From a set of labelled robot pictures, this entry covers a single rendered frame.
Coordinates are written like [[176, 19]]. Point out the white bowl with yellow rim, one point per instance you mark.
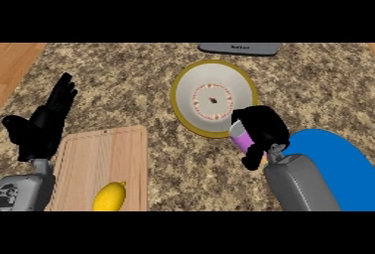
[[213, 98]]

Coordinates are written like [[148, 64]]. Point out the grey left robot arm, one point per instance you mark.
[[27, 188]]

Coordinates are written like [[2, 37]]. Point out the yellow lemon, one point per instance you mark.
[[110, 197]]

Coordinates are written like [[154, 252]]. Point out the wooden cutting board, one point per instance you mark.
[[99, 168]]

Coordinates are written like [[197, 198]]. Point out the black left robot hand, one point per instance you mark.
[[45, 125]]

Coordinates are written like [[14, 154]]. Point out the purple can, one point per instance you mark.
[[241, 139]]

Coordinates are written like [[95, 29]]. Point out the blue plate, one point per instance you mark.
[[337, 168]]

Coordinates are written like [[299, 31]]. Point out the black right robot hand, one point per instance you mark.
[[263, 127]]

